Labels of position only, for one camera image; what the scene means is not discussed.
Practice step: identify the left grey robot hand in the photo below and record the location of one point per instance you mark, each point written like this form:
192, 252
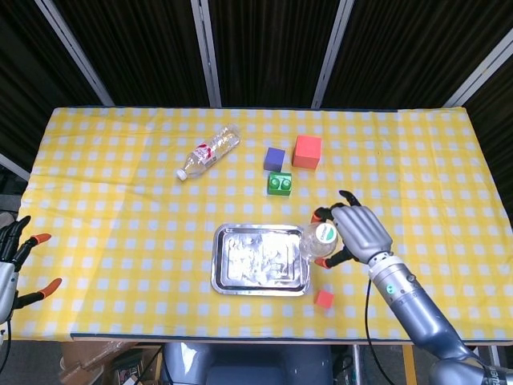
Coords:
8, 280

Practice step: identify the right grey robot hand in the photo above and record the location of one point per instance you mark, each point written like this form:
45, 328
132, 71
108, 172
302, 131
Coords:
362, 232

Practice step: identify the transparent bottle with green cap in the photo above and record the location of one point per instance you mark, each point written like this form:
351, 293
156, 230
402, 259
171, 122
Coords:
324, 236

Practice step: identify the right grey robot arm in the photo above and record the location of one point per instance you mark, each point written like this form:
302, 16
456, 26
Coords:
417, 309

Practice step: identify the rectangular metal tray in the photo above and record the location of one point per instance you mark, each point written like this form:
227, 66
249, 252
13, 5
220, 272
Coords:
256, 260

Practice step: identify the transparent bottle with red label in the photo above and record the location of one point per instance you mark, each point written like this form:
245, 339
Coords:
208, 154

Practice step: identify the small orange foam cube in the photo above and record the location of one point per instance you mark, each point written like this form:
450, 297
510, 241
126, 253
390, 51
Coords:
324, 298

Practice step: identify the green plastic building brick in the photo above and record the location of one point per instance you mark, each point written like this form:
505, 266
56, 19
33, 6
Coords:
279, 184

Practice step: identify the large orange foam cube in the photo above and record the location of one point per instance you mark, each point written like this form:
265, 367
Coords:
308, 151

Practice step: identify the purple foam cube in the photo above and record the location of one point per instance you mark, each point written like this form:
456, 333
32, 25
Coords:
274, 158

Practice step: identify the brown cardboard box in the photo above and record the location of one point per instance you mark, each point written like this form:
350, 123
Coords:
92, 361

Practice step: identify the yellow white checkered tablecloth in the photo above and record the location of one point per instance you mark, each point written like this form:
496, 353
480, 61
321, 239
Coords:
120, 240

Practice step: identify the dark corrugated partition panel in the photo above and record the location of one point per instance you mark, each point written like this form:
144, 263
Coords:
272, 52
409, 52
497, 132
28, 80
140, 52

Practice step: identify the grey robot torso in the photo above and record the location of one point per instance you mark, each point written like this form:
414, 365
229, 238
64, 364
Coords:
248, 365

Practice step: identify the white partition post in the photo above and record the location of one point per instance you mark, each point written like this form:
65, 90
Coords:
14, 166
481, 72
206, 52
332, 52
76, 56

